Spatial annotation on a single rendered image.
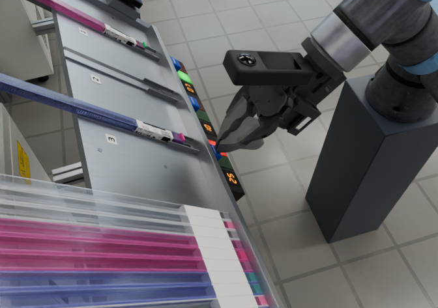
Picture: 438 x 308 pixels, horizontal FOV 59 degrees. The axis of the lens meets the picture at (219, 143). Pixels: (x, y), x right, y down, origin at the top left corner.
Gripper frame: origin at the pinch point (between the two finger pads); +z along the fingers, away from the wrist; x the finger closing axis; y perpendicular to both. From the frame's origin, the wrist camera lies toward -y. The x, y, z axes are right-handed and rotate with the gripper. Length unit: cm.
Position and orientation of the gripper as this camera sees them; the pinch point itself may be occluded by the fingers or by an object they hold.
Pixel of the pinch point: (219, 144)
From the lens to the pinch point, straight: 60.0
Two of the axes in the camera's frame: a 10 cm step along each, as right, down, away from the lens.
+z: -6.6, 6.3, 4.1
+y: 6.6, 2.4, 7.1
